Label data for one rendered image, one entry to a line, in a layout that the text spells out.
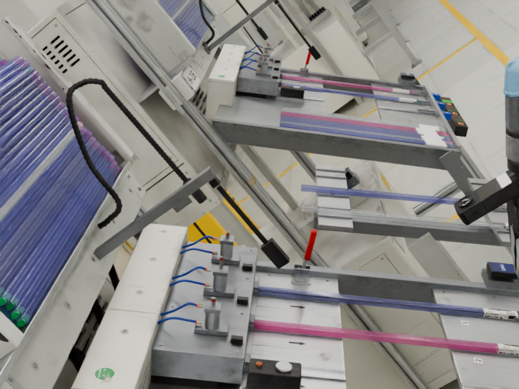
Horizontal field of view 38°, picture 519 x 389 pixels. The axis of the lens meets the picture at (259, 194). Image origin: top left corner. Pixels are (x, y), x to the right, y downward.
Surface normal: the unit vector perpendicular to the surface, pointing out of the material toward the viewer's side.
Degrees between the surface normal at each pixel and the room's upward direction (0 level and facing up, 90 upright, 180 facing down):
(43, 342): 90
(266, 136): 90
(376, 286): 90
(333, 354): 43
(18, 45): 90
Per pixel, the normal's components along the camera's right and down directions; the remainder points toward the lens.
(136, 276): 0.08, -0.91
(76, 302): 0.79, -0.54
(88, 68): -0.06, 0.40
